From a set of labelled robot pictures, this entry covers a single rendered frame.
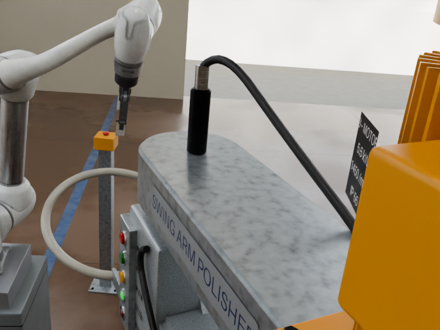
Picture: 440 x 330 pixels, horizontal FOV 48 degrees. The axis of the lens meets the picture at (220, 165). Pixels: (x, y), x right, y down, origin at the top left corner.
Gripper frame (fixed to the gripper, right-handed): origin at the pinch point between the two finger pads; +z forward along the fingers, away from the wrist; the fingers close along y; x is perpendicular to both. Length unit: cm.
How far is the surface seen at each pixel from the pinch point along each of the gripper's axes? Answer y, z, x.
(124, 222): 66, -27, -1
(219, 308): 101, -53, 10
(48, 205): 20.1, 24.6, -21.4
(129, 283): 75, -16, 2
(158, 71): -508, 317, 80
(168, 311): 85, -22, 9
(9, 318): 36, 73, -33
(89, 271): 45, 25, -6
